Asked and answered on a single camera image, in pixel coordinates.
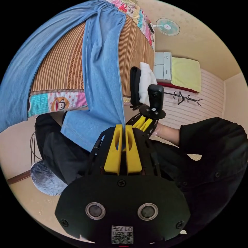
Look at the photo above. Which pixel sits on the grey blue round stool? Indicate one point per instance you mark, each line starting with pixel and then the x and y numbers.
pixel 46 180

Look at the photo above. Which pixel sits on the bed with striped woven mat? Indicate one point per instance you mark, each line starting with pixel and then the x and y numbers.
pixel 62 67

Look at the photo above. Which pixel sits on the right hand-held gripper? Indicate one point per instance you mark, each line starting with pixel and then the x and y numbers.
pixel 153 114

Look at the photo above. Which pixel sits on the person's right hand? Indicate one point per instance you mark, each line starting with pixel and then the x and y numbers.
pixel 166 133

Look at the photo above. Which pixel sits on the blue jeans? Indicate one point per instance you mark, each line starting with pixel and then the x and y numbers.
pixel 100 67

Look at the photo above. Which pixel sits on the grey cupboard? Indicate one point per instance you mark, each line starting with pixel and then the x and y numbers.
pixel 162 65

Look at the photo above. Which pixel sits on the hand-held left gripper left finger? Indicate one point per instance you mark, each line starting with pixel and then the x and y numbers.
pixel 112 155

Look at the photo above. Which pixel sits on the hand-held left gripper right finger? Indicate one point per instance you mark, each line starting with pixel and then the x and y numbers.
pixel 134 157

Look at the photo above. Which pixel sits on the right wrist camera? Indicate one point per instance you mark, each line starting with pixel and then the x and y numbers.
pixel 155 98

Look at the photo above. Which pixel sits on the red folded blanket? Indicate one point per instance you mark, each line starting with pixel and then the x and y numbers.
pixel 174 86

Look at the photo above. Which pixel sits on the black coat rack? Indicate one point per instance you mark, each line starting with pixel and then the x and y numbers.
pixel 183 97

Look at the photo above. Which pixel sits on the white wall fan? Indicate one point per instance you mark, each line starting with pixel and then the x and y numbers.
pixel 167 26

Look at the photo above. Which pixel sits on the yellow folded blanket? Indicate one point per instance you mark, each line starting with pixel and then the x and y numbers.
pixel 186 74

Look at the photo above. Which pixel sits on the pile of clothes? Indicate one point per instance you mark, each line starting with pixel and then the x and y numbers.
pixel 146 81

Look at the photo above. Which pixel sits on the person's body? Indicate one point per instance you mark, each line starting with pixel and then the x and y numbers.
pixel 58 151

